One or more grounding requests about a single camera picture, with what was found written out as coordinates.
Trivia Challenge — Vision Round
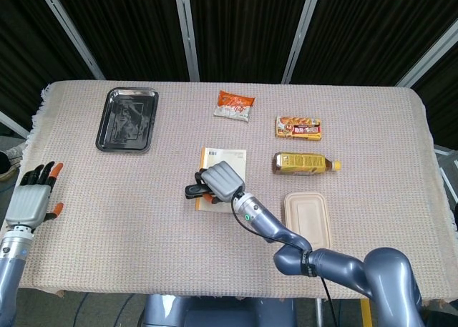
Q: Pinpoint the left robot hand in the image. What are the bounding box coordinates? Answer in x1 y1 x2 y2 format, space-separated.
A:
5 162 64 234

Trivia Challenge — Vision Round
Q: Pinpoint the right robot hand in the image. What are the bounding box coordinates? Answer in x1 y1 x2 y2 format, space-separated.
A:
193 160 247 205

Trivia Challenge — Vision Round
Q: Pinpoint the black stapler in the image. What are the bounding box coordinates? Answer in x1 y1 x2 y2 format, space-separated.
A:
185 184 210 200

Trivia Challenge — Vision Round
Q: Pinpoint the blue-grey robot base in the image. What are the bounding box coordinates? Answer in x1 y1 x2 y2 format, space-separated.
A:
141 293 298 327

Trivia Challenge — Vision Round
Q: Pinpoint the white notebook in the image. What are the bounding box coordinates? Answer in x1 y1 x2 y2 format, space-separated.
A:
195 147 248 215

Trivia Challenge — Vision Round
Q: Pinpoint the orange and white snack bag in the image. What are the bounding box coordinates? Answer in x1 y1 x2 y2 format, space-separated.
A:
213 89 256 124

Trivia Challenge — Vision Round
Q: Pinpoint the yellow label tea bottle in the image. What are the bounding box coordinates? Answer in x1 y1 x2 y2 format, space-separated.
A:
273 152 342 176

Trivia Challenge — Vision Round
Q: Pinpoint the orange food box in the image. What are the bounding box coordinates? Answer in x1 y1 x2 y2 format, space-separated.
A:
275 116 323 142

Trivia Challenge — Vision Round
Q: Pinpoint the pink woven tablecloth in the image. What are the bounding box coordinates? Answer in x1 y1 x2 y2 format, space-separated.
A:
17 79 458 301

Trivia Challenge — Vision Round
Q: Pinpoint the beige lidded food container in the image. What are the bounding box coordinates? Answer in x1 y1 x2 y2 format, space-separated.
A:
283 192 333 251

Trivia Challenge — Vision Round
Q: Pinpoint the black metal tray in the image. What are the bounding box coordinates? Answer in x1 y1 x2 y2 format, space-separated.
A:
95 87 160 154

